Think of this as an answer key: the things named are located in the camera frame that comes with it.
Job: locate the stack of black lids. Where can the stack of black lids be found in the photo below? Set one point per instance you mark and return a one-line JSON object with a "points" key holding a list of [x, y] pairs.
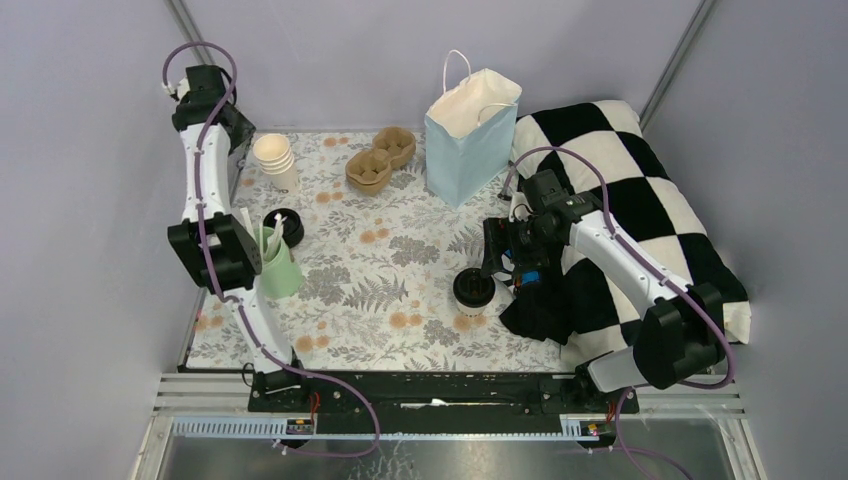
{"points": [[293, 227]]}

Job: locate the green cup holder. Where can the green cup holder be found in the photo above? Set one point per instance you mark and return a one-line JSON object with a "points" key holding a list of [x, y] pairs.
{"points": [[281, 276]]}

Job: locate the brown cardboard cup carrier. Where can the brown cardboard cup carrier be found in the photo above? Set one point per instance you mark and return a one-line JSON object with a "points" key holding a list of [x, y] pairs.
{"points": [[370, 170]]}

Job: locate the black white checkered blanket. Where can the black white checkered blanket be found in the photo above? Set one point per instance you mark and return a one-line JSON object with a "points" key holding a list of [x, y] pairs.
{"points": [[590, 146]]}

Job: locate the light blue paper bag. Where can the light blue paper bag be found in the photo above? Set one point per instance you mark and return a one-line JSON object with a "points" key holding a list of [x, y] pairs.
{"points": [[469, 129]]}

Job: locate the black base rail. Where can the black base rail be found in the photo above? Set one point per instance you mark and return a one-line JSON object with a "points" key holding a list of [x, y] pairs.
{"points": [[366, 402]]}

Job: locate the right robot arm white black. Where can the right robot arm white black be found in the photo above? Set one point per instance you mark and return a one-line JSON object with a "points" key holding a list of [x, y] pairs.
{"points": [[682, 330]]}

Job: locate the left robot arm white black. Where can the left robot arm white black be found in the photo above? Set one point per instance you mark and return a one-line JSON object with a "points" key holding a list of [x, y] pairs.
{"points": [[218, 252]]}

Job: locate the black cup lid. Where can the black cup lid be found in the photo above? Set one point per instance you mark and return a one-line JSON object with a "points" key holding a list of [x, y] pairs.
{"points": [[473, 290]]}

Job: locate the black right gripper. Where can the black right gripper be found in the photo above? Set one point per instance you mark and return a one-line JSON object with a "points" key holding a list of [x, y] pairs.
{"points": [[501, 230]]}

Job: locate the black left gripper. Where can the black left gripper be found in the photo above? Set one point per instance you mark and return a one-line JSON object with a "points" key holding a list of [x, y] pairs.
{"points": [[243, 130]]}

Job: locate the stack of white paper cups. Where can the stack of white paper cups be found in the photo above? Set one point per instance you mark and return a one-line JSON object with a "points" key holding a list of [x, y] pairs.
{"points": [[276, 160]]}

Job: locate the white paper cup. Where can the white paper cup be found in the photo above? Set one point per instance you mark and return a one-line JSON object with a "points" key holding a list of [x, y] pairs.
{"points": [[471, 311]]}

